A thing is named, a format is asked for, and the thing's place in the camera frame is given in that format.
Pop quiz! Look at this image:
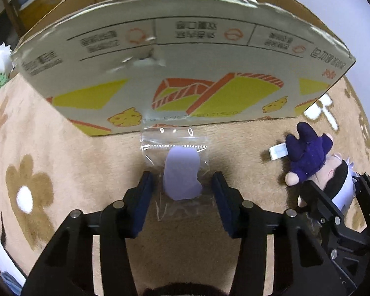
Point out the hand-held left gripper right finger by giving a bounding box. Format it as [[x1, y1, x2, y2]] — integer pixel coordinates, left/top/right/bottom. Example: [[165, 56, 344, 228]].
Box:
[[211, 171, 357, 296]]

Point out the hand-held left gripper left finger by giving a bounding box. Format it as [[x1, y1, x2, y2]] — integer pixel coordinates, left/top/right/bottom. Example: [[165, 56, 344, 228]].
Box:
[[21, 171, 156, 296]]

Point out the clear bag with purple item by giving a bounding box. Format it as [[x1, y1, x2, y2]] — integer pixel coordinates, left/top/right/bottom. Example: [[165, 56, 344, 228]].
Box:
[[140, 125, 219, 222]]

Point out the white-haired doll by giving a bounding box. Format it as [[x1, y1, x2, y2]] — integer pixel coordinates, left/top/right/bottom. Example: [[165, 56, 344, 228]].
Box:
[[269, 121, 359, 213]]

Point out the printed cardboard box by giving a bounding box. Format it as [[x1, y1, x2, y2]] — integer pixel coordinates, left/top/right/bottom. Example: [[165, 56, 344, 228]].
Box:
[[11, 0, 357, 138]]

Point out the beige floral blanket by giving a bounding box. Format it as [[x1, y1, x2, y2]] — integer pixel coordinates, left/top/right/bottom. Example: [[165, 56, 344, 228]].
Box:
[[0, 74, 370, 296]]

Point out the black and white fluffy plush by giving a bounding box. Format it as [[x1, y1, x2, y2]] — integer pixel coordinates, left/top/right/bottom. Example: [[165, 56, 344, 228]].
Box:
[[141, 281, 235, 296]]

